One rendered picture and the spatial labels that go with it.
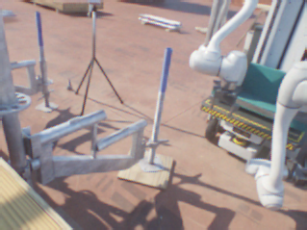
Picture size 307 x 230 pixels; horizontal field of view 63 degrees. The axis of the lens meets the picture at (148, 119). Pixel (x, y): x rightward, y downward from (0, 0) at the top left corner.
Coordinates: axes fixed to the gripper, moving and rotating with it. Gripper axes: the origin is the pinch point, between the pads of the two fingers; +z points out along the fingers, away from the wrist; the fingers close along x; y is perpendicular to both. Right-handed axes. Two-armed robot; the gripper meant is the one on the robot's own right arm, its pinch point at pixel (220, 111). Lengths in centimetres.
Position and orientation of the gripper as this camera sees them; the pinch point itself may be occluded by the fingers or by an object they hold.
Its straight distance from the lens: 169.1
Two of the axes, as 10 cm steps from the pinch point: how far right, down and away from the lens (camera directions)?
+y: 6.5, -3.2, 6.9
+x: -7.5, -4.1, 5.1
